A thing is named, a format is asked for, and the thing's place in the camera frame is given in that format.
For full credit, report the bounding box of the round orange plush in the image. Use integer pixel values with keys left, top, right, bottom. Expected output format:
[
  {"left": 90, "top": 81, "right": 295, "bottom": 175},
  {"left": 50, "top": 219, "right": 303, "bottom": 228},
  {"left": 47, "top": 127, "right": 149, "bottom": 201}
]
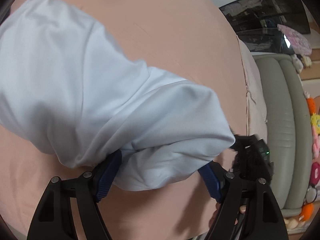
[{"left": 300, "top": 203, "right": 314, "bottom": 221}]

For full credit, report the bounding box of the white shirt with navy trim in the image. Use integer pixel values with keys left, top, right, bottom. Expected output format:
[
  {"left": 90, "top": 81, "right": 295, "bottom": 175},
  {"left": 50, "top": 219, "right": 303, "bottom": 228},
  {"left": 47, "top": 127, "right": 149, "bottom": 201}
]
[{"left": 0, "top": 0, "right": 237, "bottom": 193}]

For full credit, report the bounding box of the yellow sponge plush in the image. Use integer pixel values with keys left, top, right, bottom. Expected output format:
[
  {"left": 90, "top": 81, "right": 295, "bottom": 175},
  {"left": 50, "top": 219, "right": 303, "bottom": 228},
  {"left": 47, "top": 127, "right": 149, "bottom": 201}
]
[{"left": 310, "top": 114, "right": 320, "bottom": 133}]

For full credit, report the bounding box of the pink plush toy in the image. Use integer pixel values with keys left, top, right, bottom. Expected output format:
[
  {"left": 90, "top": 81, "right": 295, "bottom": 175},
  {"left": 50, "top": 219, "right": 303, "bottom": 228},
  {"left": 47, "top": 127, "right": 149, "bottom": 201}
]
[{"left": 311, "top": 125, "right": 320, "bottom": 158}]

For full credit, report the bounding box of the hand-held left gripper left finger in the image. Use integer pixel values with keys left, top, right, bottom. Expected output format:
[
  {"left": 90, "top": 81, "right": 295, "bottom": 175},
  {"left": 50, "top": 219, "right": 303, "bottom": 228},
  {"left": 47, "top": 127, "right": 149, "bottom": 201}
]
[{"left": 26, "top": 150, "right": 123, "bottom": 240}]

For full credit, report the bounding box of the grey-green padded headboard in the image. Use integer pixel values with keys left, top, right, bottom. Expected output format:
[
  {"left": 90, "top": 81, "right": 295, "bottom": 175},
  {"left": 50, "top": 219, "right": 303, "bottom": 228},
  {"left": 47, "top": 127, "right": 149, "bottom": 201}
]
[{"left": 251, "top": 54, "right": 314, "bottom": 218}]

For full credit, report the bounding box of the person's right hand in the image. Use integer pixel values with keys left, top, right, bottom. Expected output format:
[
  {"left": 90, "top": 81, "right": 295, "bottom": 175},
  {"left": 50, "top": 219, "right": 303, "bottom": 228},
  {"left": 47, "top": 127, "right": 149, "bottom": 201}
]
[{"left": 209, "top": 204, "right": 248, "bottom": 228}]

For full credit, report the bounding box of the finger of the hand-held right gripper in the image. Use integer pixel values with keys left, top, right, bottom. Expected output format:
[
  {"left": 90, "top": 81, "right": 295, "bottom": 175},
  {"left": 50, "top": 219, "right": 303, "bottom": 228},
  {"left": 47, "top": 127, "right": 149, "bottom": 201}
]
[{"left": 229, "top": 135, "right": 247, "bottom": 153}]

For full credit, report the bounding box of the red plush toy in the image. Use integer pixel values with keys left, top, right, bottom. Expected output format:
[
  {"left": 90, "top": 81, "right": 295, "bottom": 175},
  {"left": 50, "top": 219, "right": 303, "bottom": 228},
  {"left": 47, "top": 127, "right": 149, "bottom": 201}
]
[{"left": 311, "top": 162, "right": 320, "bottom": 186}]

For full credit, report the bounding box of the beige knitted pillow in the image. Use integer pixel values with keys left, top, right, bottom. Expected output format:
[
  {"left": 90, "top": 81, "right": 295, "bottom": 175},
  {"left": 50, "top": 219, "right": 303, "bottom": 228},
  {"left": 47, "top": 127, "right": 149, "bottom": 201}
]
[{"left": 236, "top": 36, "right": 269, "bottom": 165}]

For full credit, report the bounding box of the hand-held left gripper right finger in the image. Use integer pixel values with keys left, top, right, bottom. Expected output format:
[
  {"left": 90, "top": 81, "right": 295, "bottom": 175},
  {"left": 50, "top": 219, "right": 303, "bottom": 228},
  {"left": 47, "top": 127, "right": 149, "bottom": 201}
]
[{"left": 197, "top": 161, "right": 289, "bottom": 240}]

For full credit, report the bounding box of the glass-door wardrobe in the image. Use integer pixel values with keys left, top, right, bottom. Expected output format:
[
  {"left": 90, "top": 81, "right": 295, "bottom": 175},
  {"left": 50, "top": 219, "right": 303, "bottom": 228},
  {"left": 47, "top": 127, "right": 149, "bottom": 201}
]
[{"left": 219, "top": 0, "right": 312, "bottom": 54}]

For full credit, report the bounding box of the white plush toy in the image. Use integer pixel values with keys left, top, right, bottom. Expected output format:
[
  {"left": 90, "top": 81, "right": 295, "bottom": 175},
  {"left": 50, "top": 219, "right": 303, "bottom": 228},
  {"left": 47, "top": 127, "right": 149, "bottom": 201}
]
[{"left": 291, "top": 54, "right": 304, "bottom": 73}]

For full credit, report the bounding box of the black-haired doll plush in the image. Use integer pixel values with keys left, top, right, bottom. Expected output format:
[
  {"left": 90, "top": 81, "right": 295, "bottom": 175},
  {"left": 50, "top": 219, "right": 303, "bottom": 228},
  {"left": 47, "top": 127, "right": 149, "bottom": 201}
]
[{"left": 306, "top": 186, "right": 320, "bottom": 203}]

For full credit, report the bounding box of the pink hanging garment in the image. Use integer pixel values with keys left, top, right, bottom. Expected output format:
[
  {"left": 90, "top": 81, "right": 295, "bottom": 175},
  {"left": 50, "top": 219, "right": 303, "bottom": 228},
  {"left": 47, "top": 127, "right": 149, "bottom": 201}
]
[{"left": 277, "top": 24, "right": 313, "bottom": 55}]

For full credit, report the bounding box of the cream bunny plush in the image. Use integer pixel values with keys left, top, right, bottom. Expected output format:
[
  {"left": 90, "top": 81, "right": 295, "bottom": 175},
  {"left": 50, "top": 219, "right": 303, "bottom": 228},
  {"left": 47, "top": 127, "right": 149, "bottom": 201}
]
[{"left": 284, "top": 216, "right": 305, "bottom": 230}]

